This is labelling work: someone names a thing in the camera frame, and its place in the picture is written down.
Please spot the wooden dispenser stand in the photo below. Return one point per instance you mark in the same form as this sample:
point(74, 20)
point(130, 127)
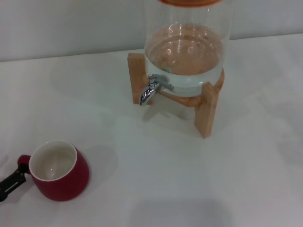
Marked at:
point(207, 113)

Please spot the chrome faucet tap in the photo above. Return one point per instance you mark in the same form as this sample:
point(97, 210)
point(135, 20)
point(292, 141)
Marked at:
point(148, 93)

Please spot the red ceramic cup white inside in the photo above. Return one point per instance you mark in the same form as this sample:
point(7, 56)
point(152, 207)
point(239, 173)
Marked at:
point(71, 179)

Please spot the clear glass water dispenser jar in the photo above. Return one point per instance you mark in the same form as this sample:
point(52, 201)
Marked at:
point(187, 47)

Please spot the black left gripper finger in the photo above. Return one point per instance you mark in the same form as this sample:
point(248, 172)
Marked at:
point(14, 176)

